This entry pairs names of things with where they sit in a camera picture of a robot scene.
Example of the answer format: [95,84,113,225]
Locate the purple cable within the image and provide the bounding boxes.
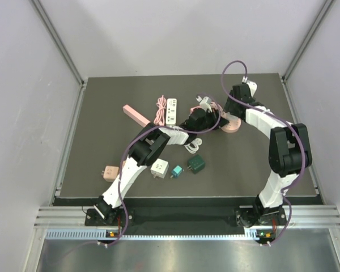
[113,93,222,249]
[220,60,305,247]

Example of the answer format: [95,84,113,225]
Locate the white power strip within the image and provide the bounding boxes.
[165,98,177,127]

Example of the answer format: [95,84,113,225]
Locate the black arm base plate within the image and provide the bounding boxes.
[84,206,286,227]

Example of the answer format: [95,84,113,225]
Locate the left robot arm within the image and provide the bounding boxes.
[93,108,229,225]

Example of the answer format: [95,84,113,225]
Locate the pink round socket base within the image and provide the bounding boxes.
[221,112,241,133]

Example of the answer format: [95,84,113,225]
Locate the pink cube socket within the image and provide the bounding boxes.
[190,106,201,114]

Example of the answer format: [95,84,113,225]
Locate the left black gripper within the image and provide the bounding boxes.
[194,108,228,133]

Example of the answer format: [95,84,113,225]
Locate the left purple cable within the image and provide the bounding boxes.
[113,93,222,249]

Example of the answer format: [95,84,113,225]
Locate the aluminium frame rail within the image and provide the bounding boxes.
[35,205,340,229]

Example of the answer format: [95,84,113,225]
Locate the pink power strip cord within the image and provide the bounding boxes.
[154,95,167,125]

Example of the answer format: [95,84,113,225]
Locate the green cube adapter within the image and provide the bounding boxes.
[187,155,206,174]

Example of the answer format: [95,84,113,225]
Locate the white slotted cable duct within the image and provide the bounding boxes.
[45,229,273,241]

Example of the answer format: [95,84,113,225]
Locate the white cube adapter plug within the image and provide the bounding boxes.
[150,159,169,179]

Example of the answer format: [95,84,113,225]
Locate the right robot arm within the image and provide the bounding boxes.
[224,83,312,227]

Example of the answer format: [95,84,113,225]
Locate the teal charger plug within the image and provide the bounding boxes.
[171,165,184,178]

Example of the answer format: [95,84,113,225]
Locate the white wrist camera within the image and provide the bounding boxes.
[196,95,213,112]
[242,76,257,97]

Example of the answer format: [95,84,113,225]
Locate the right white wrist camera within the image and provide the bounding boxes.
[242,76,257,97]

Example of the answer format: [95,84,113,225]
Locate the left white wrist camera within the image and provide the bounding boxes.
[196,95,213,112]

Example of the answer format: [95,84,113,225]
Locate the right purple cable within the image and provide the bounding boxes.
[220,60,305,247]

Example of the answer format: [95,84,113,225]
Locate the pink deer cube adapter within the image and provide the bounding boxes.
[101,165,120,182]

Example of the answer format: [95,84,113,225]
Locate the pink power strip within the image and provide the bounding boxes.
[122,104,150,128]

